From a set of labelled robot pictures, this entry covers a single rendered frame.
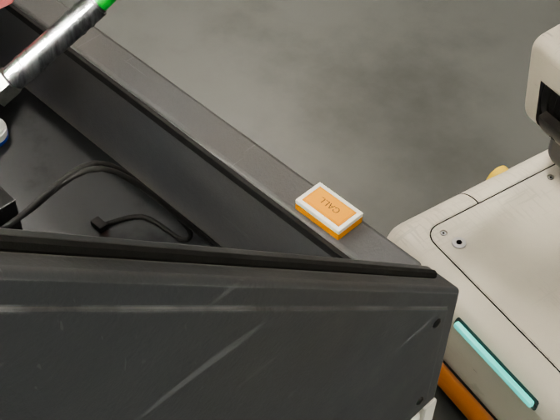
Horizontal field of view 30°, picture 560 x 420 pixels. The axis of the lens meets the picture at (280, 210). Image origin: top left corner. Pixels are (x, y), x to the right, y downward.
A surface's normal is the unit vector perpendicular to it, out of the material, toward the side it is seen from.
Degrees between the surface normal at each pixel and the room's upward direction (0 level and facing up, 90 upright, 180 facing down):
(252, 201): 90
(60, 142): 0
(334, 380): 90
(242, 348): 90
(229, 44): 0
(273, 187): 0
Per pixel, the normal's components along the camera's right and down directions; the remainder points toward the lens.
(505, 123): 0.02, -0.67
